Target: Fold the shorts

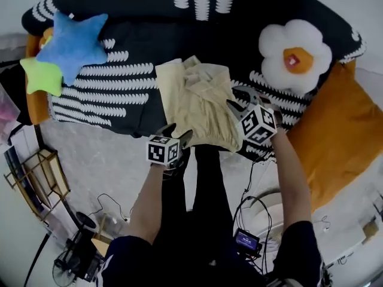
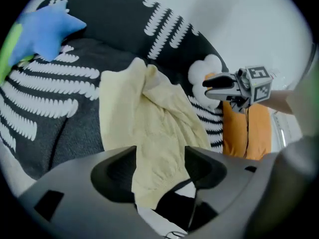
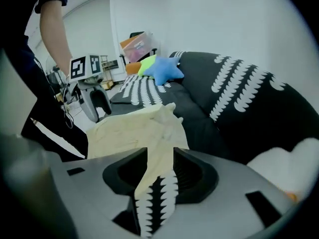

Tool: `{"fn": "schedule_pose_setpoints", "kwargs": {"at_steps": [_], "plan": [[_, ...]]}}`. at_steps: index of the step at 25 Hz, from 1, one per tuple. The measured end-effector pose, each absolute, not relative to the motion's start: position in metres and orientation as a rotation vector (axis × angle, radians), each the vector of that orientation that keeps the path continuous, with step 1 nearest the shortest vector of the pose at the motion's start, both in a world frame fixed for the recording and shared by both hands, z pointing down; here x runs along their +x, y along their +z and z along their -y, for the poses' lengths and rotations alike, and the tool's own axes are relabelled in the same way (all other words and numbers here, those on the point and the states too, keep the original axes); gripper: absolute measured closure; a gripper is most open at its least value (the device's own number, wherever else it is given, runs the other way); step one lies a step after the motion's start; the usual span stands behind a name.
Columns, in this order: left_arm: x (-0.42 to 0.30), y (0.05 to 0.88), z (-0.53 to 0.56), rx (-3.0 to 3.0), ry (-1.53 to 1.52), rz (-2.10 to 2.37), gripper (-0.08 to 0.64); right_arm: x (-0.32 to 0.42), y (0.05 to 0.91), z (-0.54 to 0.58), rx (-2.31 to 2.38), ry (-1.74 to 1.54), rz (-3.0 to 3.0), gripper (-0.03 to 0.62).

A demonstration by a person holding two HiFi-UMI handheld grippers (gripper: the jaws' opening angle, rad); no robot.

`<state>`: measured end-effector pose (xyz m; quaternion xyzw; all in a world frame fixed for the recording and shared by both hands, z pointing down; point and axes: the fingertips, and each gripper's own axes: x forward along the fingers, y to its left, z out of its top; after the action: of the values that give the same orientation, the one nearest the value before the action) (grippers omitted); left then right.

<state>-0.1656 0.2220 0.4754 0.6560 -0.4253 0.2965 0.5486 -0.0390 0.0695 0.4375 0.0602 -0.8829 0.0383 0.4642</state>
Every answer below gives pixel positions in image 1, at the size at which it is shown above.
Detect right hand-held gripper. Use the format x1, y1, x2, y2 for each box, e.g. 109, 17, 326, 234
226, 85, 284, 146

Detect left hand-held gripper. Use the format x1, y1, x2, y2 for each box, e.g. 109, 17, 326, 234
145, 123, 194, 176

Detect beige shorts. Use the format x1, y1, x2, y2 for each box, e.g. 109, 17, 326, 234
154, 55, 243, 154

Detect person's left forearm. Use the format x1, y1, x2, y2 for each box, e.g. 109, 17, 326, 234
127, 161, 180, 245

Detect person's right forearm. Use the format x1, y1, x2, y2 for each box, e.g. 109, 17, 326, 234
270, 129, 314, 233

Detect white flower plush pillow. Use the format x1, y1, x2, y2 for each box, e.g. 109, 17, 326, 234
258, 19, 333, 94

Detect person's black trousers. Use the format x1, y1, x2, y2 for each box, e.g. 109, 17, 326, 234
151, 144, 272, 287

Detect black white patterned blanket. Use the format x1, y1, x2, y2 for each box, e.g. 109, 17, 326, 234
20, 0, 367, 164

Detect white round stool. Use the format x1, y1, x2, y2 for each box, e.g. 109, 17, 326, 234
247, 190, 285, 252

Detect black stand with round base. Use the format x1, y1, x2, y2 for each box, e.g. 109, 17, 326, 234
74, 210, 101, 280

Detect small device with screen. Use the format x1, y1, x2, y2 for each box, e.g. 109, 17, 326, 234
232, 227, 263, 258

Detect person's dark navy shirt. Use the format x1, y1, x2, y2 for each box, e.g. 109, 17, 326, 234
95, 219, 326, 287

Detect blue star plush pillow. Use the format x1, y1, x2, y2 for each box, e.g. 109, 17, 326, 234
36, 10, 109, 87

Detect green star plush pillow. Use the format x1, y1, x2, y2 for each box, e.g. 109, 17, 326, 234
19, 56, 64, 97

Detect small orange plush toy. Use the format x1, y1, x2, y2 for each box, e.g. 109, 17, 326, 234
39, 28, 55, 50

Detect black garment pile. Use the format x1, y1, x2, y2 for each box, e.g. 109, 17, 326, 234
0, 60, 32, 126

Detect black floor fan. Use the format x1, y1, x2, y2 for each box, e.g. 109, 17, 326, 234
51, 249, 79, 287

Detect cardboard box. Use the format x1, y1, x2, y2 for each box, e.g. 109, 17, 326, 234
361, 218, 379, 245

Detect thin black floor cable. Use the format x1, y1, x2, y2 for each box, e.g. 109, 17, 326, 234
86, 193, 134, 223

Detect black cable bundle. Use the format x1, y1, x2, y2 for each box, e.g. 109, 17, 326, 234
232, 157, 278, 276

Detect wooden frame rack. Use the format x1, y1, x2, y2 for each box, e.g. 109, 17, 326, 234
3, 148, 71, 221

